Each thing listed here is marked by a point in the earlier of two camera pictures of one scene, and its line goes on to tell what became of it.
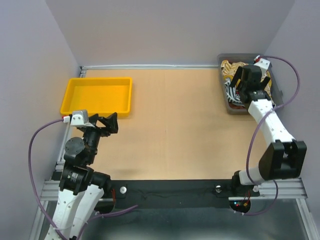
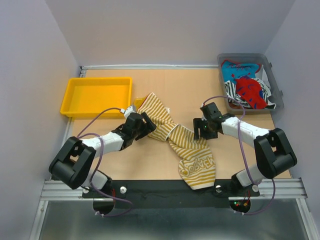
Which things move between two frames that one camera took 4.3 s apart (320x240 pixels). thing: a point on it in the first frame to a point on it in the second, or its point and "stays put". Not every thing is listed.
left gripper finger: x=111 y=122 to x=151 y=124
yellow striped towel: x=229 y=70 to x=196 y=167
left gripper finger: x=93 y=119 to x=145 y=134
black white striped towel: x=233 y=97 stays put
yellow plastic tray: x=104 y=96 stays put
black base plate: x=204 y=193 stays put
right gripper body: x=243 y=88 to x=206 y=130
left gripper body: x=92 y=134 to x=134 y=135
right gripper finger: x=238 y=75 to x=197 y=124
